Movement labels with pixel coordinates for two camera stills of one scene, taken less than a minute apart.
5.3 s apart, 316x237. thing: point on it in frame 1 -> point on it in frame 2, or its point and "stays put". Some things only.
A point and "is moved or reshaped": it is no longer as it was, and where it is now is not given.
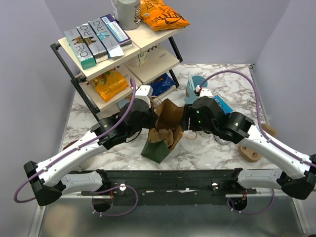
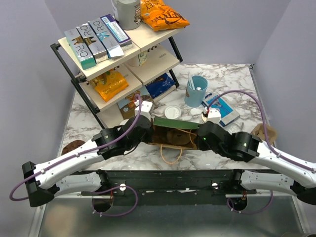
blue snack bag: [162, 84] stays put
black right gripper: [189, 112] -> [201, 145]
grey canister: [128, 14] stays put
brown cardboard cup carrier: [251, 155] -> [258, 131]
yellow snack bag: [108, 84] stays put
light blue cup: [199, 81] stays put
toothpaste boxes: [112, 48] stays put
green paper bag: [163, 138] is moved or reshaped
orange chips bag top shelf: [157, 16] stays put
